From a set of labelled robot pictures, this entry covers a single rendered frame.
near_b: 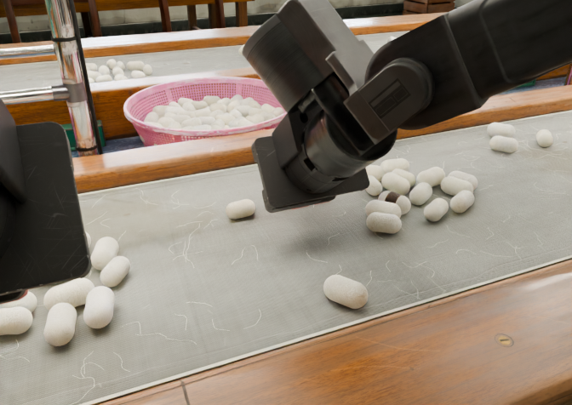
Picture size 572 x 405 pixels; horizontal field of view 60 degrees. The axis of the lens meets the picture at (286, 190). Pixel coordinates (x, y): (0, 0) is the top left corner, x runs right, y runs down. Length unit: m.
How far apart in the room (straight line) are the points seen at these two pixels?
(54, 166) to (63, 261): 0.04
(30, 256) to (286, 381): 0.18
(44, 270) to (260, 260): 0.27
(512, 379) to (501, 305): 0.07
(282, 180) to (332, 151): 0.09
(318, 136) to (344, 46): 0.07
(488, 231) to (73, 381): 0.39
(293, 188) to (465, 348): 0.19
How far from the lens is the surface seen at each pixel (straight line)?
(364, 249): 0.47
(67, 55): 0.61
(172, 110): 0.84
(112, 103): 0.91
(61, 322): 0.40
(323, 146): 0.36
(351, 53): 0.36
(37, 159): 0.22
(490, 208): 0.58
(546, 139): 0.76
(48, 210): 0.22
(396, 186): 0.56
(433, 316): 0.38
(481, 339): 0.37
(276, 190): 0.44
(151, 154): 0.62
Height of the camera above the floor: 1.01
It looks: 28 degrees down
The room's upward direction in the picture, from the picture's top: straight up
